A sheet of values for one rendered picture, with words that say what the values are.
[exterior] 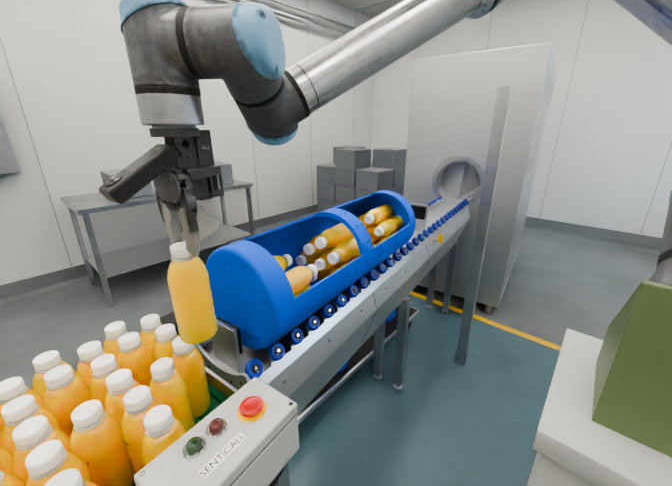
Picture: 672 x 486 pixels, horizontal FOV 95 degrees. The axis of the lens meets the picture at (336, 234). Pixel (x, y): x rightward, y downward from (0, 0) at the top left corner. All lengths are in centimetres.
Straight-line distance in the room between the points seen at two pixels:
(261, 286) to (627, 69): 530
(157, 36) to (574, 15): 550
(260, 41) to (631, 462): 73
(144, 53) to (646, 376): 79
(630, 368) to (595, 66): 517
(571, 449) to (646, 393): 12
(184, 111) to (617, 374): 72
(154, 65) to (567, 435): 78
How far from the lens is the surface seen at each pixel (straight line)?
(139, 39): 55
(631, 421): 64
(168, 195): 57
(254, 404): 55
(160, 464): 55
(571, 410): 66
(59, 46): 406
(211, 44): 50
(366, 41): 65
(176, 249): 59
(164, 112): 54
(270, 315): 76
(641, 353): 58
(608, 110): 555
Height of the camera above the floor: 152
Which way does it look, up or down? 19 degrees down
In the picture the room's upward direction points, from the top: straight up
